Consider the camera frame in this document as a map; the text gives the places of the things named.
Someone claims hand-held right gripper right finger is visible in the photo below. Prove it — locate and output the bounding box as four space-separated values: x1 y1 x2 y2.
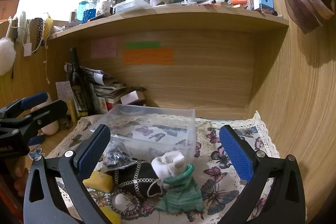
217 124 307 224

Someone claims blue plastic block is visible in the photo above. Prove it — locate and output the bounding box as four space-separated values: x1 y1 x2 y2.
258 0 274 14

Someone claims clear bag of dark beads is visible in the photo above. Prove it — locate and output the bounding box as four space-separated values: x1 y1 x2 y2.
102 141 133 169

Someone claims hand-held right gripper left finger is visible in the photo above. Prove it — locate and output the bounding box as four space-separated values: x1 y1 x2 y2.
23 124 121 224

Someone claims clear plastic storage box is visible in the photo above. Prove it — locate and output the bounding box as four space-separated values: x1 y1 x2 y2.
90 104 197 164

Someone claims yellow tube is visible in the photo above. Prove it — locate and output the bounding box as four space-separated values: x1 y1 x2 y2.
68 101 78 123

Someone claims white sock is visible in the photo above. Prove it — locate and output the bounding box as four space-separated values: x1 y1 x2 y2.
152 151 185 178

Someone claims butterfly print lace tablecloth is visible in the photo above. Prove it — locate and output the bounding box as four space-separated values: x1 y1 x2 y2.
46 111 280 224

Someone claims black chain print cloth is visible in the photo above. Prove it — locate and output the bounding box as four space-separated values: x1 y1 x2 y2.
107 160 168 216

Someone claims pink cup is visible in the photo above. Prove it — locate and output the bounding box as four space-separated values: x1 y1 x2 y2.
41 106 60 135

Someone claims blue liquid glass bottle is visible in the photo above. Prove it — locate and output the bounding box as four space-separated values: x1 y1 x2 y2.
83 0 99 24

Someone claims white printed mug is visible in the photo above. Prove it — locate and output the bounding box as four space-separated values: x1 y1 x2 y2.
97 1 112 16

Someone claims yellow sponge cloth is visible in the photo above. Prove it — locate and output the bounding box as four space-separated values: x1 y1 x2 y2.
83 171 114 192
101 207 121 224

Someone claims white fluffy pompom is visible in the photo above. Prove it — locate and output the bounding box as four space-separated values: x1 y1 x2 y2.
0 38 17 76

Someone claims orange sticky note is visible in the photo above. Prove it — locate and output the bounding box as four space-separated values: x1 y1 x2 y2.
123 47 174 65

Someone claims green striped sock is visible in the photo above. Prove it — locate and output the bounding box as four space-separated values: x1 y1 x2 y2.
155 164 206 212

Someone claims clear lidded plastic box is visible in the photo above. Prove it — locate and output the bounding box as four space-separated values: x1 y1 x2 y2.
114 0 152 14

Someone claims black beaded headband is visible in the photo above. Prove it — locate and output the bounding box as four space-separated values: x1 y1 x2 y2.
34 18 44 51

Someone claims pink sticky note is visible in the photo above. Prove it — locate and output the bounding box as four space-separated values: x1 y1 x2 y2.
91 37 117 58

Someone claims green sticky note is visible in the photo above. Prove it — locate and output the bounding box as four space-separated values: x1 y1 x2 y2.
124 41 161 49

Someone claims yellow hanging cloth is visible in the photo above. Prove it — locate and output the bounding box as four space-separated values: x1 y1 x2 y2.
43 17 54 40

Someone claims white handwritten note paper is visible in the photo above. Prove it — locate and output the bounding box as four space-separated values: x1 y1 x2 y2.
56 81 74 109

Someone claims person's left hand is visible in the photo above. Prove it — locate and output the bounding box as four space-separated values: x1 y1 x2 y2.
12 158 30 189

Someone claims white plush brush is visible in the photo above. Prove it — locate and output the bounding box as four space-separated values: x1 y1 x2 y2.
17 11 28 31

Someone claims wooden shelf board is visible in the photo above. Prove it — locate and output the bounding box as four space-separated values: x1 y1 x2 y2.
48 5 290 40

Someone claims small white cardboard box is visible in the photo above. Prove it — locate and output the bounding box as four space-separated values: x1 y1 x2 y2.
120 90 146 107

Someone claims dark wine bottle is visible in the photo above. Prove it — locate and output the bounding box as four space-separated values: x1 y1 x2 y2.
68 48 90 119

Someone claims small brown ornament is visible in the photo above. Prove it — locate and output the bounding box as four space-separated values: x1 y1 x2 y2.
59 116 73 130

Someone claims teal plastic bottle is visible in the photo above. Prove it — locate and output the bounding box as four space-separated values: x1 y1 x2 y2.
78 1 88 18

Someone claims stack of books and magazines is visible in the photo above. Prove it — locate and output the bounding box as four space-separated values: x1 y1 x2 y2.
64 63 127 114

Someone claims white charger with cable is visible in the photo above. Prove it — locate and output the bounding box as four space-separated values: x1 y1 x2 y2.
22 27 34 57

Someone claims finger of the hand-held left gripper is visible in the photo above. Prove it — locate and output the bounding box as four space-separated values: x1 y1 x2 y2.
0 100 69 141
0 92 49 120

